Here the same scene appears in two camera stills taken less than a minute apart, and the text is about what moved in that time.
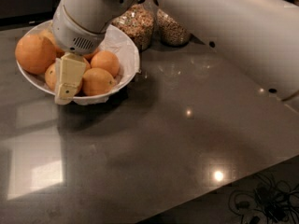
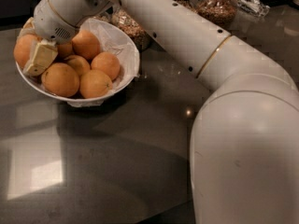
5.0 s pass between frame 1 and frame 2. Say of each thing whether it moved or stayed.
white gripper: moved
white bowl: moved
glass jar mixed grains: stayed
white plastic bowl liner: stayed
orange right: stayed
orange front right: stayed
